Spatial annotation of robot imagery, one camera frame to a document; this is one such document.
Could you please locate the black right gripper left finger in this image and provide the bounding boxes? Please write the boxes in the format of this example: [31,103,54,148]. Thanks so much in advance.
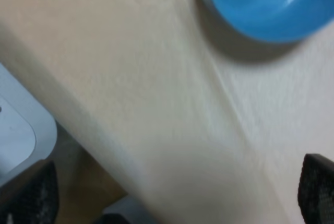
[1,161,59,223]

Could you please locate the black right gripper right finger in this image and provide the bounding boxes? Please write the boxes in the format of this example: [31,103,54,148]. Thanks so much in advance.
[297,154,333,223]

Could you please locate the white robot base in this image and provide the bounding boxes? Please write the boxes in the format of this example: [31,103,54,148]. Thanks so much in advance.
[1,66,57,185]

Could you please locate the peach tablecloth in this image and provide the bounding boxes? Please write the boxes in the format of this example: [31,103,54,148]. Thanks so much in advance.
[1,0,333,223]

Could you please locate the blue plastic bowl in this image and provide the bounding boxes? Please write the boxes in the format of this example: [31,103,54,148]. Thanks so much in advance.
[203,0,333,43]

